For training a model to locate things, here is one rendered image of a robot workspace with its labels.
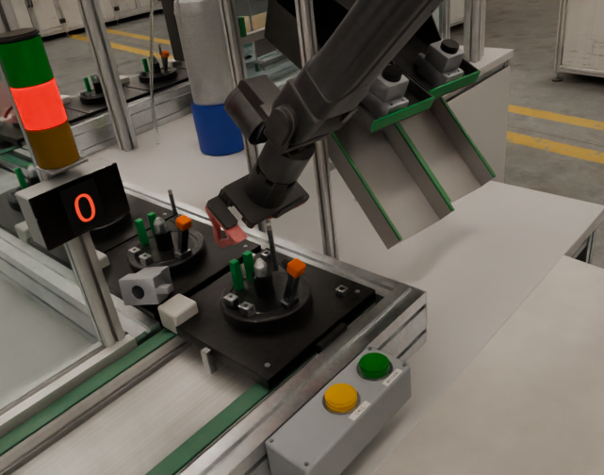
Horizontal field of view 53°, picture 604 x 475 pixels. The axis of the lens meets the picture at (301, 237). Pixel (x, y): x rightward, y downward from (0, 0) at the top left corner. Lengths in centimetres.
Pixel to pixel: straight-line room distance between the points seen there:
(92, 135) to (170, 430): 134
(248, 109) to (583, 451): 60
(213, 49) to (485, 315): 105
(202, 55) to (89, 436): 113
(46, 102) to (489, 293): 77
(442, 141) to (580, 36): 388
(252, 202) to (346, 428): 31
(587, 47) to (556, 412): 425
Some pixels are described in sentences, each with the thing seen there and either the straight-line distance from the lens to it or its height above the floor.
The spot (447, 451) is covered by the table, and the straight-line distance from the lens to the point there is 86.
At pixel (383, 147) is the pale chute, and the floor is 110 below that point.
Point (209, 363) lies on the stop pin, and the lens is 89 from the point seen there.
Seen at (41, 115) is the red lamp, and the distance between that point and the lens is 77.
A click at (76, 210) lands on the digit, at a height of 120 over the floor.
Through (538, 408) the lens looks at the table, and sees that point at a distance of 93.
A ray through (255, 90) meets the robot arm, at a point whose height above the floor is 132.
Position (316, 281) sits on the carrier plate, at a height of 97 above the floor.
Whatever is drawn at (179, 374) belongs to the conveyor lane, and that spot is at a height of 92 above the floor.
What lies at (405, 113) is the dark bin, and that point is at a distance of 96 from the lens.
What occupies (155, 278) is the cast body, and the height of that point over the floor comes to 103.
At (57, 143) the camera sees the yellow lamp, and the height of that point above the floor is 129.
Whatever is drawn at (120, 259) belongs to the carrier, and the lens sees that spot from 115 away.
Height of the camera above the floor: 152
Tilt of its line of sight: 30 degrees down
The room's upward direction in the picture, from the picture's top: 8 degrees counter-clockwise
